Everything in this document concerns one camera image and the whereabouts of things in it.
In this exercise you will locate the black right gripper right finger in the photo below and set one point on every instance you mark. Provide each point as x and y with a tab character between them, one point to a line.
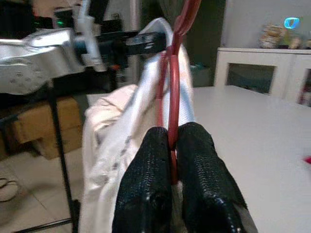
204	182

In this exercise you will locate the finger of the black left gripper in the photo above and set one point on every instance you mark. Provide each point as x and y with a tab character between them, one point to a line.
145	43

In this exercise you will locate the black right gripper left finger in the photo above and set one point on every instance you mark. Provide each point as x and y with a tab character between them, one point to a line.
145	182

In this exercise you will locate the red plastic hanger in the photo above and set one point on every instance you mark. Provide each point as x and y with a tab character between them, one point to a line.
173	97

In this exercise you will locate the printed white shirt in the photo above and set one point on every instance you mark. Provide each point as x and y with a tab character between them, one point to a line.
109	126

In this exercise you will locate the white table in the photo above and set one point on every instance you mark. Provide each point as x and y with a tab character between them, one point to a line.
255	145

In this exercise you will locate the white glass door cabinet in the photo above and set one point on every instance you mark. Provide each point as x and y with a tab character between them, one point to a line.
221	68

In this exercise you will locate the large cardboard box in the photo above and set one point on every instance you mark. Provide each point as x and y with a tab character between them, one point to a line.
36	121

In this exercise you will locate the beige ornament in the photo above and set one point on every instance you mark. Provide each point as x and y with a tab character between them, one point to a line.
272	36

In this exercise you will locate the white slipper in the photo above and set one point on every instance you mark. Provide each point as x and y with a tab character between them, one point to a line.
8	189

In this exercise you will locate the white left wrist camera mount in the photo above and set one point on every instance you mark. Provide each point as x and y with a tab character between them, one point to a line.
88	29

